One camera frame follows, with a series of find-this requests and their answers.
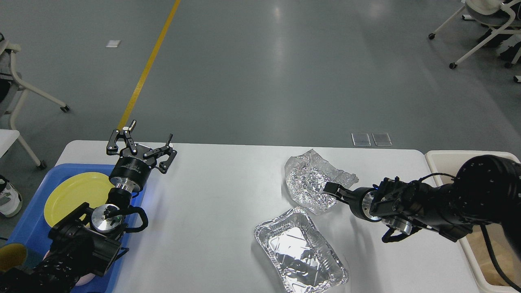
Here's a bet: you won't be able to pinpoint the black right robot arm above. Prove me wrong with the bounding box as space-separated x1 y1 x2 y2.
323 155 521 291

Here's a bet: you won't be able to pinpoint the yellow plastic plate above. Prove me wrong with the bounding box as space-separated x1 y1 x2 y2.
44 171 113 227

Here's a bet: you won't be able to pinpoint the blue plastic tray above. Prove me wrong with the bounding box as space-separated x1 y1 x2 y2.
8 164 122 293

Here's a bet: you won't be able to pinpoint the aluminium foil sheet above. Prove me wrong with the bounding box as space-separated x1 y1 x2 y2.
284 149 359 215

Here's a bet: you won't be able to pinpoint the pink plastic mug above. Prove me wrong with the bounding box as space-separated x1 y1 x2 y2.
74 273 96 287

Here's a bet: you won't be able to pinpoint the blue yellow cup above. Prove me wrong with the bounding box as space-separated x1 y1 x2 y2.
0 243 28 273

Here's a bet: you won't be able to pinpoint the white rolling chair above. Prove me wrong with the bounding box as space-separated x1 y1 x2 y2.
427 0 520 69

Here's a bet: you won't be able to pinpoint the seated person dark trousers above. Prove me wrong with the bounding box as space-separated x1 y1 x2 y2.
471 0 521 64

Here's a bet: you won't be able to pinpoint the grey office chair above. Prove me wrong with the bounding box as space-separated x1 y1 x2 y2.
0 39 70 170

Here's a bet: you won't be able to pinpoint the beige plastic bin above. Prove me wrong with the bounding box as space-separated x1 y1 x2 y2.
425 150 520 293

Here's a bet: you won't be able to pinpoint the small white side table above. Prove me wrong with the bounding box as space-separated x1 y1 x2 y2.
0 129 20 157

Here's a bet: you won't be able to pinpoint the aluminium foil tray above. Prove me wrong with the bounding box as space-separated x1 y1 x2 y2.
254 207 350 293

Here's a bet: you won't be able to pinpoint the standing person dark trousers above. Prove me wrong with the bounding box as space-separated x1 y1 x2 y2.
0 53 23 218

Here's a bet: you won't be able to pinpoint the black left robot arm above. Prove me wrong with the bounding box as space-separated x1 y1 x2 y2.
1 120 177 293

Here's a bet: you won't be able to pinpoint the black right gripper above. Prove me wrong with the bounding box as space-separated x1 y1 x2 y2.
323 182 382 222

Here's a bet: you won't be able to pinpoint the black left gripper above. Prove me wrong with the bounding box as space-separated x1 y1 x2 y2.
106 119 177 191

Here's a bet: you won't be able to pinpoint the brown paper bag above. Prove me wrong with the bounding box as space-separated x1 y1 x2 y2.
466 224 521 289

